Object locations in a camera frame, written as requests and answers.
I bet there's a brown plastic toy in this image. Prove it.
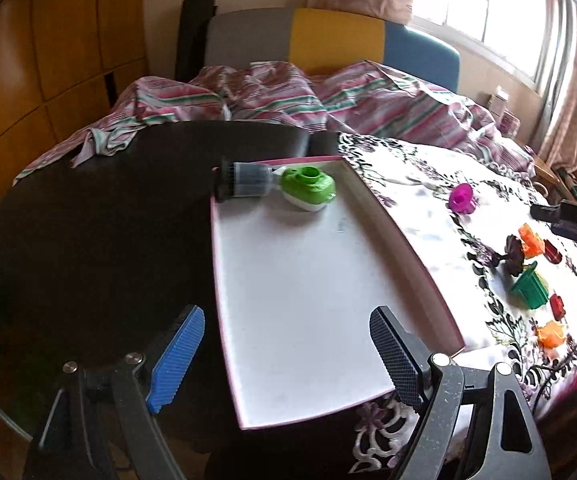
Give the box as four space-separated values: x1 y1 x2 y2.
493 234 525 277

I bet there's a wooden wardrobe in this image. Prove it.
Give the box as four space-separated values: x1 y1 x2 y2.
0 0 150 261

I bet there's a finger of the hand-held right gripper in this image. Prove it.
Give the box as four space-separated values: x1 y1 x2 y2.
529 203 563 222

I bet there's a pink striped blanket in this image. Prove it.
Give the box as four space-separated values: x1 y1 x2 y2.
13 60 536 186

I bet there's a wooden nightstand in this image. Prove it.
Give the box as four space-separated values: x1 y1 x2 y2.
533 157 569 198

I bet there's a lime green and white toy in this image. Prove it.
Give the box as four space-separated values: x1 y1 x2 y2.
279 165 337 212

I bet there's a teal green plastic toy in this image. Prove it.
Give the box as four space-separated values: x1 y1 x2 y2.
511 261 551 310

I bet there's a white tray with pink rim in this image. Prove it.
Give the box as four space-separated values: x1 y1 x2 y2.
210 156 466 431

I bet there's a window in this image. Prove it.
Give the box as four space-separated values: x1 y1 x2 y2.
408 0 551 86

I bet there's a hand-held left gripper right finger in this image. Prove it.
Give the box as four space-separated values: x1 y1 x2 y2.
369 305 553 480

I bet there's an orange plastic toy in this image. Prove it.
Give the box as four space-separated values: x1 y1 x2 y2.
518 223 546 260
537 321 569 350

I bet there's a grey yellow blue headboard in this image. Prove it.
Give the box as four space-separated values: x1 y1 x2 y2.
203 7 461 96

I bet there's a black upright panel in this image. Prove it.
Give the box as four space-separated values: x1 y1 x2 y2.
175 0 218 83

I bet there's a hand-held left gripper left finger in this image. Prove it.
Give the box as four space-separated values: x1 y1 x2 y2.
22 304 205 480

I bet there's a grey ribbed plastic toy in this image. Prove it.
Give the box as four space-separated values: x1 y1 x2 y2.
212 157 289 204

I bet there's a white floral tablecloth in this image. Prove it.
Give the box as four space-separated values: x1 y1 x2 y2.
337 131 577 476

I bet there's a magenta plastic toy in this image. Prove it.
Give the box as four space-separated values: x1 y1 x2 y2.
448 182 478 214

